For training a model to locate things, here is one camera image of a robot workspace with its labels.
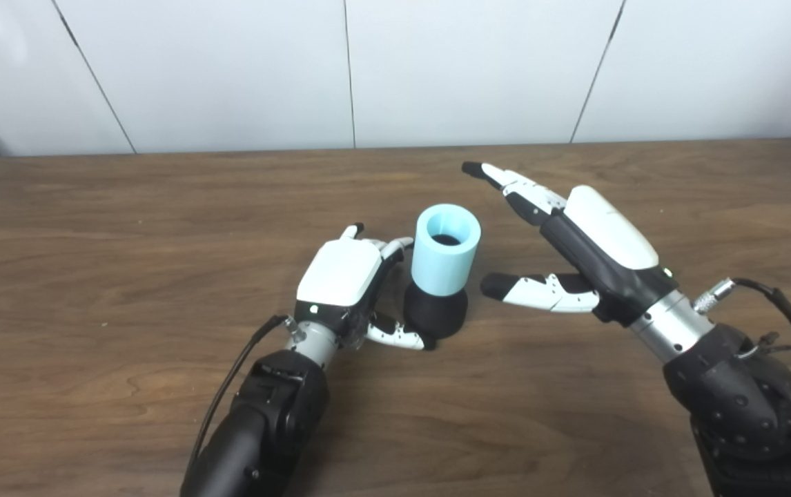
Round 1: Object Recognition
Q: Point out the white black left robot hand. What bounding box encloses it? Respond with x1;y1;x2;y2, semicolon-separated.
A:
294;222;438;351

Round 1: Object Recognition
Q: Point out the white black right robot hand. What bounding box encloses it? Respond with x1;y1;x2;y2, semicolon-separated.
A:
462;162;679;327

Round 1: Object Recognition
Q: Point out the light-blue cylindrical hose piece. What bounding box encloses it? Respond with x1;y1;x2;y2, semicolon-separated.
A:
409;203;482;298

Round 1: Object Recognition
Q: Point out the black funnel-shaped nozzle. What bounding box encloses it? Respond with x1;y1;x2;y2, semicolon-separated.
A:
404;234;469;340

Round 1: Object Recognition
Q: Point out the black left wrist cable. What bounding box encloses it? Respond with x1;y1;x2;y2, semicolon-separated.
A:
188;314;297;477

